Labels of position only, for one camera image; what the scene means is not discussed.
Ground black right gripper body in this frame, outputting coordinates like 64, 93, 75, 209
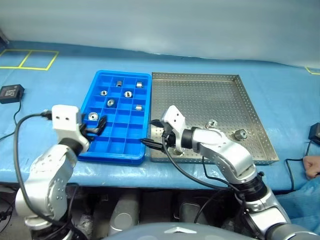
161, 124, 177, 152

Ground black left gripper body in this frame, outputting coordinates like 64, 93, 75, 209
78, 116, 95, 141

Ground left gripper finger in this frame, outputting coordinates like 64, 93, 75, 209
85, 127, 104, 138
95, 115, 109, 134

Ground blue compartment plastic tray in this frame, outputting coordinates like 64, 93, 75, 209
77, 70, 153, 167

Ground perforated steel tray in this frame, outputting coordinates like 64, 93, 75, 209
149, 72, 280, 167

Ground person's bare hand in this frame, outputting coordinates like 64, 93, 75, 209
302, 155, 320, 181

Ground blue plastic table cover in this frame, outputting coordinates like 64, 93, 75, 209
0, 39, 320, 195

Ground grey rounded shape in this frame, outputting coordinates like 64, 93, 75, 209
109, 191, 140, 236

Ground dark rounded shape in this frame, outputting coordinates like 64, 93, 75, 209
174, 199, 210, 226

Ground black power adapter with label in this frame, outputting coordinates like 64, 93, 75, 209
0, 84, 26, 105

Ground grey robot torso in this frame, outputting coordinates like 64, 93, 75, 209
101, 220, 254, 240

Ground person's blue garment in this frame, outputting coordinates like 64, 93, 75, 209
274, 174, 320, 232

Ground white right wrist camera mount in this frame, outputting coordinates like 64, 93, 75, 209
161, 105, 187, 152

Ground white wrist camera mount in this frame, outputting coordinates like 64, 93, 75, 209
161, 105, 187, 152
50, 104, 91, 151

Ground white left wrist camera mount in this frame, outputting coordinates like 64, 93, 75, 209
50, 104, 91, 151

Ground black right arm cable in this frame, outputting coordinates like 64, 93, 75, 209
161, 134, 242, 198

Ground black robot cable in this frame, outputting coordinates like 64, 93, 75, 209
194, 155, 245, 225

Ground thin black adapter cable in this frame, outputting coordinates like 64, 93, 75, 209
0, 99, 24, 141
284, 139, 314, 194

